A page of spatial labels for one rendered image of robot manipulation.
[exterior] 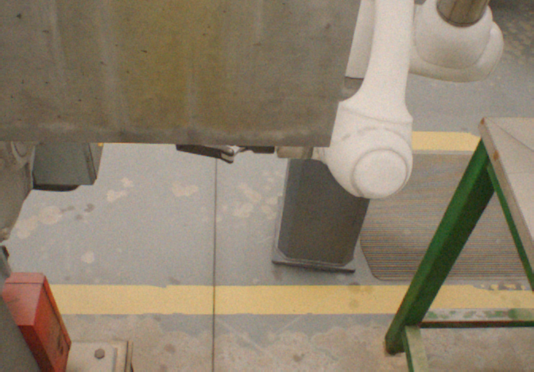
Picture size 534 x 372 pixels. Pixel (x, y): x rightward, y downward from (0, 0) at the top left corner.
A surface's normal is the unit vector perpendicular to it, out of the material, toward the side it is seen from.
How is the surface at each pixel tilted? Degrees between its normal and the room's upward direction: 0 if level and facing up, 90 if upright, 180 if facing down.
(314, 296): 0
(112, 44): 90
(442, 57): 105
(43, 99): 90
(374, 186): 63
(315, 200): 90
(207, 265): 0
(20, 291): 0
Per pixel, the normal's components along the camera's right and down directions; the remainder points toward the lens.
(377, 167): 0.05, 0.44
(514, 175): 0.07, -0.66
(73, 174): 0.04, 0.75
